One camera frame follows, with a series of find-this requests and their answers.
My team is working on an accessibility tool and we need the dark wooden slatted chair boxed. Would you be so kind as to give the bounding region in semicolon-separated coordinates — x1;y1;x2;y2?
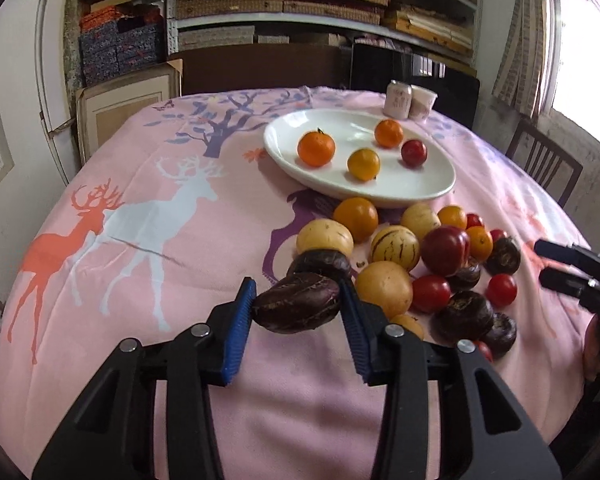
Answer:
505;117;584;208

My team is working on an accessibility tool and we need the striped yellow pepino melon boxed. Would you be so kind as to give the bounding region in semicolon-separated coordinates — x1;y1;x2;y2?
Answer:
370;226;421;271

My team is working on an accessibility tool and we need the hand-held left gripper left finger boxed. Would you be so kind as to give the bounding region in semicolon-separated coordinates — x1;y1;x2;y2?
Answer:
32;276;258;480

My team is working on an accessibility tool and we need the person's right hand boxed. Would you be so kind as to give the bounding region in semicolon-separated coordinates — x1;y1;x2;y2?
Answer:
582;317;600;383

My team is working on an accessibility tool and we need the beige patterned curtain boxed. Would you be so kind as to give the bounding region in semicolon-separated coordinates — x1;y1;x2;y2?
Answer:
491;0;553;121

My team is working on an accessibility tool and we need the row of grey patterned boxes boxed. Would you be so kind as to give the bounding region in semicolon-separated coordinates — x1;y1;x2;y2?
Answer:
177;25;291;51

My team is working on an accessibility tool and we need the dark red plum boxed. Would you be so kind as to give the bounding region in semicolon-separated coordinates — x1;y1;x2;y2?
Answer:
421;226;471;278

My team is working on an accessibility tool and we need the pale drink can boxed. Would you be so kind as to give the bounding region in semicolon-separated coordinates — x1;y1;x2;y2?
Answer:
384;80;413;120

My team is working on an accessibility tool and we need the black glass panel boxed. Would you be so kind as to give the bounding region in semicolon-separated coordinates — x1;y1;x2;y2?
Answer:
350;42;482;131

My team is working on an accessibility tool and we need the orange mandarin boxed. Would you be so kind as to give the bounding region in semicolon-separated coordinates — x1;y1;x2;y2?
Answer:
297;129;337;168
374;119;405;149

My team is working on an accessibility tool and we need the pink cloth bundle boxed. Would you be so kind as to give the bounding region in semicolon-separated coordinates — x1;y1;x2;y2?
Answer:
352;32;406;48

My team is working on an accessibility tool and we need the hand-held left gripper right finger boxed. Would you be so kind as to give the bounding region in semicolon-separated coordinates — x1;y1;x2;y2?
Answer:
337;280;563;480

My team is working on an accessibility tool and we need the grey marble slab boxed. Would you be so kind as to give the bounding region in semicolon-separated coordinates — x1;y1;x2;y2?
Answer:
62;2;86;92

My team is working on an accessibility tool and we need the framed cardboard panel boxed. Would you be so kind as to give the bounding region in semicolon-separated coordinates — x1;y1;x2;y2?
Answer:
75;59;183;166

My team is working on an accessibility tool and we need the orange tomato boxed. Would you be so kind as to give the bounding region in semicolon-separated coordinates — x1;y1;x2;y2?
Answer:
347;148;381;182
333;197;379;242
437;205;468;231
466;226;494;261

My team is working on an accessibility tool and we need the row of orange patterned boxes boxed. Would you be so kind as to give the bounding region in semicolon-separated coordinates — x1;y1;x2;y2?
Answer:
79;2;163;31

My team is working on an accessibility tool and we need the white leaning panel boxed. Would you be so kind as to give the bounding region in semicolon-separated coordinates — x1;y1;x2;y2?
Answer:
34;0;81;186

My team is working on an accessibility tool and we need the pink deer print tablecloth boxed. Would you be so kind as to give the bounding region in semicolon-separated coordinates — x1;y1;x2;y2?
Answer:
0;85;600;480

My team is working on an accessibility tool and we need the white metal shelf rack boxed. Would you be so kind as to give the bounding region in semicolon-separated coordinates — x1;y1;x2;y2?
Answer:
164;0;483;68

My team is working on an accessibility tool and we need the stack of flat yellow boxes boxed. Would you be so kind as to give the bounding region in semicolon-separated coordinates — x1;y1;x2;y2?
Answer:
382;2;476;51

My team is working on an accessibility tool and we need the dark brown wooden board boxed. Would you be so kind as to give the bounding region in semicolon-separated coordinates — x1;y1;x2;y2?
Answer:
170;42;353;97

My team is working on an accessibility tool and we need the stack of blue patterned boxes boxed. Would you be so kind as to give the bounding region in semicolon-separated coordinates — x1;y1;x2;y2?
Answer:
79;20;165;88

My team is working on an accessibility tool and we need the white paper cup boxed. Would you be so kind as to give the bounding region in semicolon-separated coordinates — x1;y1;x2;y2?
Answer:
409;85;440;123

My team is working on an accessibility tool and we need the white oval plate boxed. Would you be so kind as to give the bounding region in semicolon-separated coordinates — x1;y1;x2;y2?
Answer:
263;108;457;209

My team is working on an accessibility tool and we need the bright window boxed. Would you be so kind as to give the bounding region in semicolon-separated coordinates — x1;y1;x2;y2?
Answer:
540;0;600;151

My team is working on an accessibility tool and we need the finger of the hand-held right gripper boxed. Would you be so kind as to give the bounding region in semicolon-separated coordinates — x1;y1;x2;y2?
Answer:
534;240;588;266
540;269;588;297

